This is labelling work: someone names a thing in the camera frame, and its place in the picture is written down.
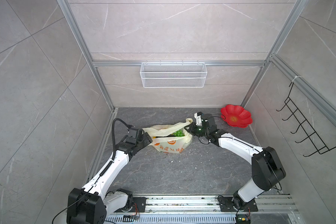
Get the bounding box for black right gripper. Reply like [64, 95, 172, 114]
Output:
[184, 122, 210, 138]

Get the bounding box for red flower-shaped plastic bowl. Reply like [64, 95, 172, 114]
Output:
[220, 105, 253, 128]

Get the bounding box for cream plastic shopping bag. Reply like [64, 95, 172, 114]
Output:
[143, 118, 193, 154]

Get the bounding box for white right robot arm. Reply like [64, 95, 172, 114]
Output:
[184, 112, 286, 211]

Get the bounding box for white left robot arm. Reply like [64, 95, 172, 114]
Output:
[66, 127, 153, 224]

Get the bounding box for green fake grapes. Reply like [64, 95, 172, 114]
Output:
[173, 130, 185, 137]

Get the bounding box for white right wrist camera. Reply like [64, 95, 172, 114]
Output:
[194, 112, 203, 126]

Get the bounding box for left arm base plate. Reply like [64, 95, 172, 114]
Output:
[121, 197, 147, 212]

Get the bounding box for white wire mesh basket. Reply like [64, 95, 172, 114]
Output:
[140, 62, 208, 88]

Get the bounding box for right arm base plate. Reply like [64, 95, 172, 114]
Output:
[217, 195, 258, 212]

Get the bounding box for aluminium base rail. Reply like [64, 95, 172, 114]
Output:
[105, 195, 304, 224]

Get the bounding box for black wire hook rack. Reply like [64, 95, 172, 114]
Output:
[276, 82, 336, 157]

